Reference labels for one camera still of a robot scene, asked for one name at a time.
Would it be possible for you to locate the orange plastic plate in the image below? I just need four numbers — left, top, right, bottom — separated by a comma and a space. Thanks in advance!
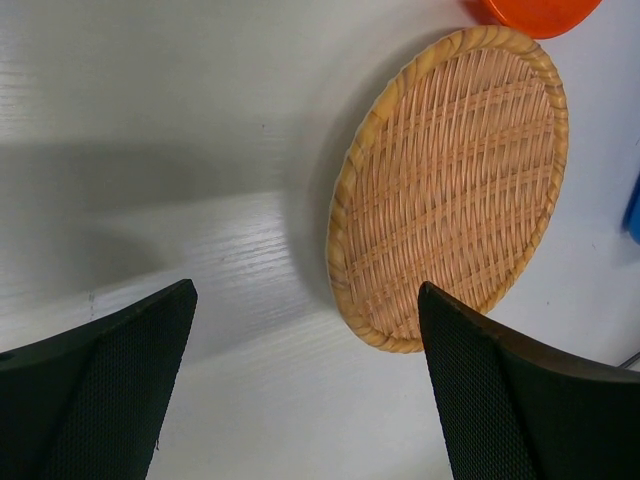
461, 0, 601, 39

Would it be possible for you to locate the blue plastic bin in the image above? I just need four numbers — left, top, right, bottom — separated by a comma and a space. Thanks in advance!
621, 177, 640, 231

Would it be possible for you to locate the brown woven bamboo tray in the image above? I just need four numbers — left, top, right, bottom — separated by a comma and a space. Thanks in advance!
326, 26, 569, 353

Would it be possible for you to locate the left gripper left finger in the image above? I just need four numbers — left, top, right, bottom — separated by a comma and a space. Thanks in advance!
1, 279, 197, 479

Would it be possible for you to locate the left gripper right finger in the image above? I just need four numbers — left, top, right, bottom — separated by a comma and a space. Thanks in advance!
418, 282, 639, 479

